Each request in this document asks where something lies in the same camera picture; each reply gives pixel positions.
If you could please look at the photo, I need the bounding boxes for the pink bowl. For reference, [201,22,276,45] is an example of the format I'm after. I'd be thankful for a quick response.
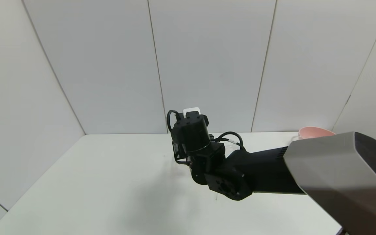
[298,127,336,139]

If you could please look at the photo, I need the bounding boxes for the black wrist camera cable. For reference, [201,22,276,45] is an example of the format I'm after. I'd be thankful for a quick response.
[166,109,183,133]

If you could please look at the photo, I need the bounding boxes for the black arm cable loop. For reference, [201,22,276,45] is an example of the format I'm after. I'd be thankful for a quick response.
[216,131,245,152]

